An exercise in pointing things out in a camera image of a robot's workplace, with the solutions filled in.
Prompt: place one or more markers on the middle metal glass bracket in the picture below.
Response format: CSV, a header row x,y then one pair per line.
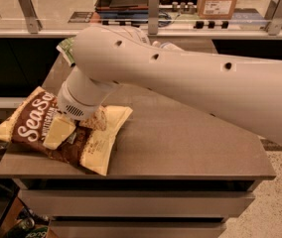
x,y
153,17

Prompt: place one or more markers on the upper grey drawer front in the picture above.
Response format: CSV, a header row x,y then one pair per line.
x,y
125,203

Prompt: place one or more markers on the cardboard box with label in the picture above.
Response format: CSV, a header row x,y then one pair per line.
x,y
216,9

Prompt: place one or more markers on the grey drawer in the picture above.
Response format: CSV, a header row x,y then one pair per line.
x,y
125,203
136,229

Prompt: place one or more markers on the left metal glass bracket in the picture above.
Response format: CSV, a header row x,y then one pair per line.
x,y
34,25

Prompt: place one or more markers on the right metal glass bracket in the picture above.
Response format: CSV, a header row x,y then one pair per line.
x,y
274,17

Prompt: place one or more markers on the green package under table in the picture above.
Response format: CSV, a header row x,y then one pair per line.
x,y
27,228

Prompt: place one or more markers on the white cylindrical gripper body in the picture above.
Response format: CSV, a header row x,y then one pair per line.
x,y
71,107

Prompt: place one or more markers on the brown sea salt chip bag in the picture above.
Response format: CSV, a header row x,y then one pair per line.
x,y
89,145

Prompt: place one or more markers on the green chip bag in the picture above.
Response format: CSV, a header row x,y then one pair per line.
x,y
65,48

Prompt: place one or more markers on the lower grey drawer front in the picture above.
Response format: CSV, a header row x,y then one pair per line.
x,y
136,229

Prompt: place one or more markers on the metal glass bracket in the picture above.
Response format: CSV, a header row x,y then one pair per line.
x,y
274,17
153,17
34,25

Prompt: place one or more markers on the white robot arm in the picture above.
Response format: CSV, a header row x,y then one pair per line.
x,y
243,91

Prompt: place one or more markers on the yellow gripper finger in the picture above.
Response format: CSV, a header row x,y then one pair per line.
x,y
61,128

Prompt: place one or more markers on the clear plastic water bottle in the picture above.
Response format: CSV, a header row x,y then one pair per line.
x,y
167,46

